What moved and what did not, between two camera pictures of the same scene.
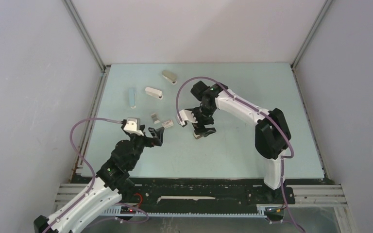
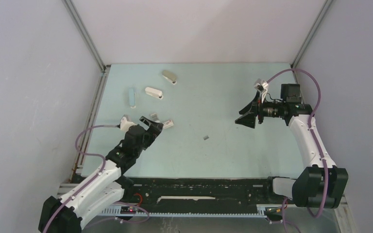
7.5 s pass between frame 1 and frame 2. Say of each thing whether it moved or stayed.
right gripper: moved
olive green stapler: stayed
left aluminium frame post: stayed
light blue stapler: stayed
